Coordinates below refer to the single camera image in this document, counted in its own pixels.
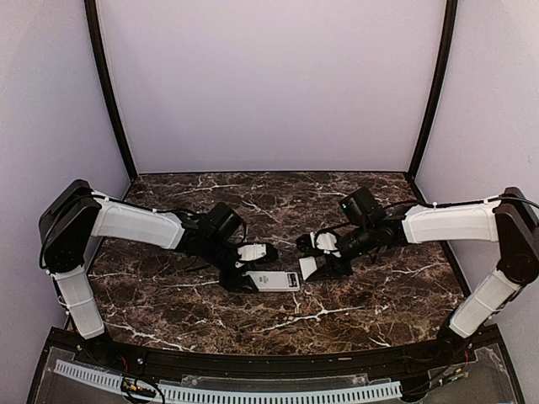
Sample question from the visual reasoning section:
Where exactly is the white slotted cable duct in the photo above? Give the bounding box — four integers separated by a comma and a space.
54, 359, 402, 403

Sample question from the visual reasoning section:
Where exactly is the white remote control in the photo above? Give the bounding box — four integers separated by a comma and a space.
246, 271, 301, 292

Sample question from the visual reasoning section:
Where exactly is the black front frame rail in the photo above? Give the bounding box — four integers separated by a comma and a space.
45, 327, 502, 382

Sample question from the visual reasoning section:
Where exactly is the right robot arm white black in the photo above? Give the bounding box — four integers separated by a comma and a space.
296, 187, 538, 365

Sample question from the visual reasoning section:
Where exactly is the small circuit board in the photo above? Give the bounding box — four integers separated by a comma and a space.
120, 378, 157, 399

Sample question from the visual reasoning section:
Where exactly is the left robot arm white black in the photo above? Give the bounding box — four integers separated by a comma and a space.
38, 179, 271, 367

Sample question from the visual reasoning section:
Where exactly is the white battery cover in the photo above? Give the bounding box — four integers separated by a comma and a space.
299, 257, 318, 281

